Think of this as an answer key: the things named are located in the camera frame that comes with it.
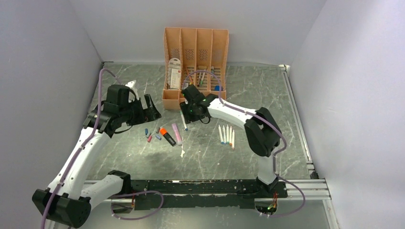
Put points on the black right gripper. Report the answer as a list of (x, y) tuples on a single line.
[(188, 118)]

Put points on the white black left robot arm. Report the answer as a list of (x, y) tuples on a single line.
[(65, 200)]

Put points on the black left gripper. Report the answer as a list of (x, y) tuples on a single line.
[(151, 114)]

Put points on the white pen green cap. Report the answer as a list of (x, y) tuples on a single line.
[(183, 121)]

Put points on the white packaged item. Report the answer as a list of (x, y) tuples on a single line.
[(174, 73)]

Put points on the white pen dark grey cap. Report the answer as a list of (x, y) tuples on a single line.
[(230, 132)]

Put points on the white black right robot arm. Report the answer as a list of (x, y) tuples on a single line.
[(262, 132)]

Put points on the orange black highlighter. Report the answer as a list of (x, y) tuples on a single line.
[(167, 136)]

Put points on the white pen pink cap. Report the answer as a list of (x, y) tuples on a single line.
[(221, 134)]

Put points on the pink highlighter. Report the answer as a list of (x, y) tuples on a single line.
[(177, 133)]

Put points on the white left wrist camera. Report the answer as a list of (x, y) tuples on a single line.
[(133, 85)]

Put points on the orange plastic desk organizer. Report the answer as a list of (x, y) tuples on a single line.
[(203, 56)]

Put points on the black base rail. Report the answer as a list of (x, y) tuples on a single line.
[(242, 193)]

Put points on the white pen blue cap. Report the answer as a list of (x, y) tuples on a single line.
[(227, 134)]

